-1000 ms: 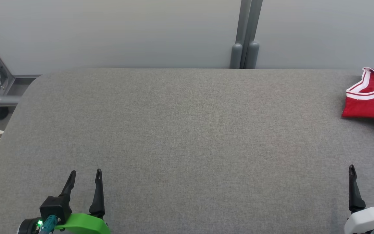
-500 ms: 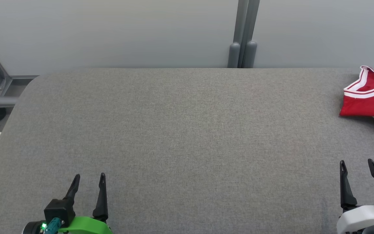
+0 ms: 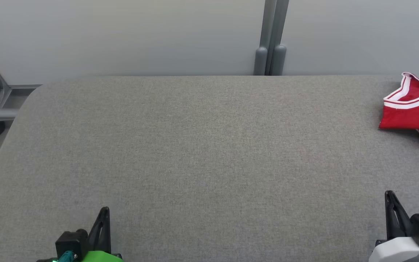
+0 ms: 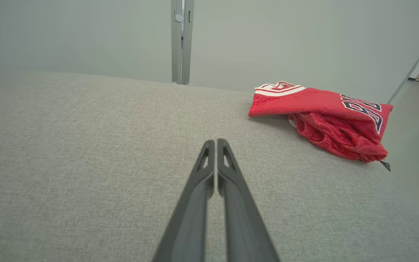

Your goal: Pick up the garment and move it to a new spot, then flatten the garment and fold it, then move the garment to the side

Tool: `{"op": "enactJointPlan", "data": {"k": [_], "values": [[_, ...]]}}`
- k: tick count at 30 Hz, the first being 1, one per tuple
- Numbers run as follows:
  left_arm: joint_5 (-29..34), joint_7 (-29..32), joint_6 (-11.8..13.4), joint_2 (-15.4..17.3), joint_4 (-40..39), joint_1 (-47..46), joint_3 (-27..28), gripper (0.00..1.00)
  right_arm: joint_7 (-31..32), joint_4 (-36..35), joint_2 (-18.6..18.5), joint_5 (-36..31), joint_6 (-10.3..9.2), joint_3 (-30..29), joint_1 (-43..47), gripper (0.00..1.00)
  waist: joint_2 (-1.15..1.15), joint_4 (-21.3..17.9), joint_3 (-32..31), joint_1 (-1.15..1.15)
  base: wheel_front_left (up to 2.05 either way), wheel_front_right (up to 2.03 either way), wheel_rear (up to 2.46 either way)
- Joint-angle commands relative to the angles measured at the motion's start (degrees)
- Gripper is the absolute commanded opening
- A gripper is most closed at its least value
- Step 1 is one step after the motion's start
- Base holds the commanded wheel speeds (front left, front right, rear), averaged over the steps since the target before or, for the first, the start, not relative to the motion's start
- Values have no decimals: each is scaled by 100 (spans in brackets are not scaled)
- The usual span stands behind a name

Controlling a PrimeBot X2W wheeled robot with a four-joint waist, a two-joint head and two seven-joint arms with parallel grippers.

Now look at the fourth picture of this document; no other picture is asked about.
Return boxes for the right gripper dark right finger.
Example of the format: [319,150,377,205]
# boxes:
[217,138,281,262]

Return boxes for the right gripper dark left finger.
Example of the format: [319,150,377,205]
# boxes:
[151,139,216,262]

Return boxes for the red jersey with white sleeves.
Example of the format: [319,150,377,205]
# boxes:
[249,81,394,144]

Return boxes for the red shorts with white trim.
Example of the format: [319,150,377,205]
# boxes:
[288,111,392,171]

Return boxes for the grey slanted metal bar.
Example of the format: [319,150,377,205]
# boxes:
[387,25,419,104]

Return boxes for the grey vertical partition post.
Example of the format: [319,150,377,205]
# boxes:
[171,0,183,84]
[181,0,195,85]

